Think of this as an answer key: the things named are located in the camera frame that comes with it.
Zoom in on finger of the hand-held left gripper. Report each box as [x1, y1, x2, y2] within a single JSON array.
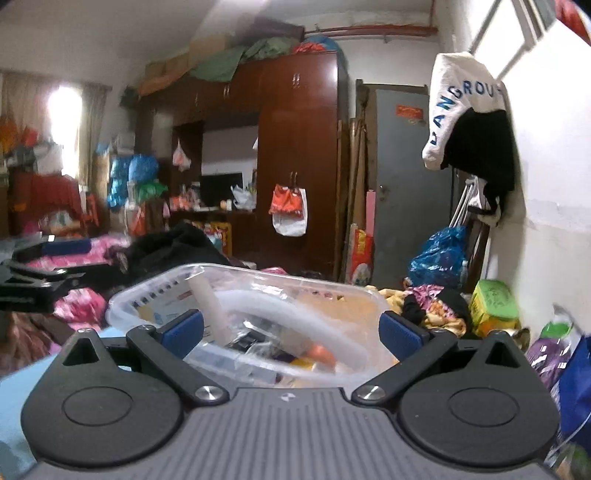
[[13, 234, 93, 261], [0, 260, 88, 298]]

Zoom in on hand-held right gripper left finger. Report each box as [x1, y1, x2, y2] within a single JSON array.
[[60, 310, 230, 408]]

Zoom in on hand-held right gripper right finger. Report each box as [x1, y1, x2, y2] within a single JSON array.
[[351, 310, 527, 408]]

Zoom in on white medicine box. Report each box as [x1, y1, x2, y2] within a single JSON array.
[[133, 285, 195, 329]]

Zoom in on clear plastic basket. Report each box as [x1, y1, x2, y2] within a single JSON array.
[[106, 263, 394, 394]]

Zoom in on orange pill bottle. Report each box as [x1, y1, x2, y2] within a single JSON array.
[[299, 344, 339, 371]]

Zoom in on pink floral bedspread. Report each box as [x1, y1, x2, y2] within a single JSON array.
[[25, 234, 136, 325]]

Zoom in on black floral garment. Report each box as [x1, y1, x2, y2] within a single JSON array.
[[402, 285, 470, 325]]

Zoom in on yellow printed blanket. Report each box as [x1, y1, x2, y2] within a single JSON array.
[[379, 286, 468, 339]]

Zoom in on red cloth covered cabinet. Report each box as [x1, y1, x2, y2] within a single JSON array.
[[9, 173, 85, 232]]

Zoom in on black clothing pile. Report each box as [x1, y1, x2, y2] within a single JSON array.
[[113, 224, 232, 297]]

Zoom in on blue plastic bag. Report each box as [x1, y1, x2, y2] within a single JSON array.
[[409, 226, 470, 289]]

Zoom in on red yellow printed sack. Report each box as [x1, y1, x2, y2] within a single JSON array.
[[351, 225, 375, 285]]

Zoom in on green box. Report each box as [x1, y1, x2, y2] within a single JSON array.
[[468, 279, 520, 336]]

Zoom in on stacked blue plastic bags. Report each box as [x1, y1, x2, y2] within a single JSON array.
[[107, 154, 160, 209]]

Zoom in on beige window curtain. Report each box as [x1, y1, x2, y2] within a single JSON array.
[[0, 74, 112, 182]]

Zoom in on pink board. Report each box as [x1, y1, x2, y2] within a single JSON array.
[[365, 189, 378, 237]]

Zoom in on grey door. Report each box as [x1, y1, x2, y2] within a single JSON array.
[[374, 88, 459, 288]]

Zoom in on white hanging plastic bag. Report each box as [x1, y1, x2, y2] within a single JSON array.
[[172, 140, 192, 172]]

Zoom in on black television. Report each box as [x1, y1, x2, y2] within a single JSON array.
[[201, 173, 245, 209]]

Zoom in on purple printed bag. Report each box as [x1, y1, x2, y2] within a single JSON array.
[[526, 336, 579, 389]]

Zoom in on orange white shopping bag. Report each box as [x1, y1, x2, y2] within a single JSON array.
[[269, 185, 309, 237]]

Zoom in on blue shopping bag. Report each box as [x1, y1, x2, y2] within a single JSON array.
[[556, 336, 591, 455]]

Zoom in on black hanging garment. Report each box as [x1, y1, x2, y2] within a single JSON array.
[[441, 108, 516, 228]]

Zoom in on brown wooden wardrobe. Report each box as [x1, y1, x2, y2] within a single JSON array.
[[134, 51, 348, 283]]

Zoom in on green cloth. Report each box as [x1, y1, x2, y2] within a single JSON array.
[[189, 38, 302, 82]]

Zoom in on white printed hoodie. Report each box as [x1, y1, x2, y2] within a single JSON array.
[[421, 52, 505, 171]]

